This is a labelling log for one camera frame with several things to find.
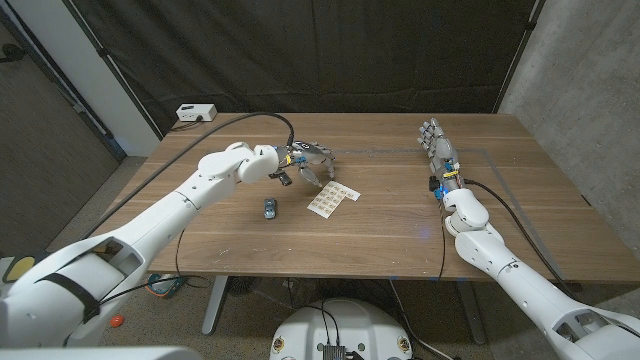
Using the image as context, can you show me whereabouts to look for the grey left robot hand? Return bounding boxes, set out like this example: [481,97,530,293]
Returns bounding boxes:
[283,141,337,189]

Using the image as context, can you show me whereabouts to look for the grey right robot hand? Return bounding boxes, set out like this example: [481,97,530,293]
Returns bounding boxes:
[418,118,461,194]

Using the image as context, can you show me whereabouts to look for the postage stamp sheet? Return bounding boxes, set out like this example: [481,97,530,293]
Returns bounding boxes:
[306,180,362,220]

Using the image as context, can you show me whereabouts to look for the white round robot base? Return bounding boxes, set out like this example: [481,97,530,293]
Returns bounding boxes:
[269,298,413,360]

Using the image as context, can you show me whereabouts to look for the white power strip box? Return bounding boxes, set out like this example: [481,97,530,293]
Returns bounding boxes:
[175,103,218,123]

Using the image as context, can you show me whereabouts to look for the grey tape outline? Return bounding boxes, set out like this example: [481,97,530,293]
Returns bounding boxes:
[149,147,569,281]

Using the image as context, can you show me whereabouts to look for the black backdrop curtain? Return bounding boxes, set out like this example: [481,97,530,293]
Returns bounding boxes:
[69,0,544,136]

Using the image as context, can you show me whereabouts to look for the grey table leg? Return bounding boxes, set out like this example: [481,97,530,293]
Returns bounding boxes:
[455,280,487,345]
[201,275,230,335]

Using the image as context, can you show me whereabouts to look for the blue orange floor device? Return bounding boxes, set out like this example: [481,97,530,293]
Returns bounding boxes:
[146,273,186,300]

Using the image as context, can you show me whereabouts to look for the white robot torso edge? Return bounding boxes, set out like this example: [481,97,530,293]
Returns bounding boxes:
[0,346,204,360]

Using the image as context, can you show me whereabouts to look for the yellow black foot pedal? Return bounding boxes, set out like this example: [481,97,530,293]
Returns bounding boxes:
[2,254,36,284]

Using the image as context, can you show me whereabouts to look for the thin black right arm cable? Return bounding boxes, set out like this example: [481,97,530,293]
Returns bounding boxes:
[435,198,447,282]

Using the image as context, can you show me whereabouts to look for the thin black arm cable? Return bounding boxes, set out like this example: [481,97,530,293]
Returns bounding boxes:
[435,198,447,282]
[97,227,214,306]

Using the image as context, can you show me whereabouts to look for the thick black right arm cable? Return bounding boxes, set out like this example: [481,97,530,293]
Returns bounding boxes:
[462,178,577,300]

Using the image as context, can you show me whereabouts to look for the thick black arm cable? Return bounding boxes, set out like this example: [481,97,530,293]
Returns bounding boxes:
[462,178,577,300]
[79,111,296,241]

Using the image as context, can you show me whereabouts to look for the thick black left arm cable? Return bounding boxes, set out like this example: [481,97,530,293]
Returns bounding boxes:
[79,111,296,241]

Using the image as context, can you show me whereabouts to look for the black backdrop frame pole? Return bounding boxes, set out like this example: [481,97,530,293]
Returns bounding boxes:
[493,0,546,114]
[60,0,165,141]

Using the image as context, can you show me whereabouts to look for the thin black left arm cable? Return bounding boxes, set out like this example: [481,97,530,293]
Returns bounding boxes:
[97,227,214,306]

